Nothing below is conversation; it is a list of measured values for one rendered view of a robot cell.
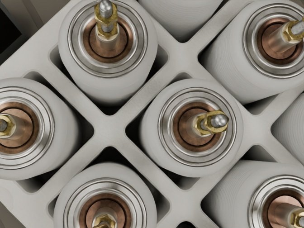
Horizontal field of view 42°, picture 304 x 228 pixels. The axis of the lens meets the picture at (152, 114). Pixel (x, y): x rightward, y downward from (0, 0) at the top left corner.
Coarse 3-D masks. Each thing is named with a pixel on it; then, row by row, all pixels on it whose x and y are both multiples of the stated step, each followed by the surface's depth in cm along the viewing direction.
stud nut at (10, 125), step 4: (0, 116) 32; (4, 116) 32; (8, 116) 33; (8, 120) 32; (12, 120) 33; (8, 124) 32; (12, 124) 32; (8, 128) 32; (12, 128) 33; (0, 132) 32; (4, 132) 32; (8, 132) 32; (0, 136) 33
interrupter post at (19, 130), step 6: (0, 114) 33; (18, 120) 34; (18, 126) 34; (24, 126) 36; (12, 132) 33; (18, 132) 34; (0, 138) 33; (6, 138) 33; (12, 138) 34; (18, 138) 36
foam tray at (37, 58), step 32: (224, 0) 52; (160, 32) 45; (32, 64) 44; (160, 64) 52; (192, 64) 45; (64, 96) 44; (288, 96) 46; (96, 128) 44; (128, 128) 55; (256, 128) 45; (96, 160) 54; (128, 160) 44; (256, 160) 52; (288, 160) 45; (0, 192) 43; (32, 192) 43; (160, 192) 53; (192, 192) 44; (32, 224) 42; (160, 224) 44; (192, 224) 55
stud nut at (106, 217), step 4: (100, 216) 33; (104, 216) 32; (108, 216) 33; (96, 220) 32; (100, 220) 32; (104, 220) 32; (108, 220) 32; (112, 220) 32; (96, 224) 32; (112, 224) 32
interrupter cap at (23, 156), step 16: (0, 96) 36; (16, 96) 36; (32, 96) 36; (0, 112) 36; (16, 112) 36; (32, 112) 36; (48, 112) 36; (32, 128) 36; (48, 128) 36; (0, 144) 36; (16, 144) 36; (32, 144) 36; (48, 144) 36; (0, 160) 36; (16, 160) 36; (32, 160) 36
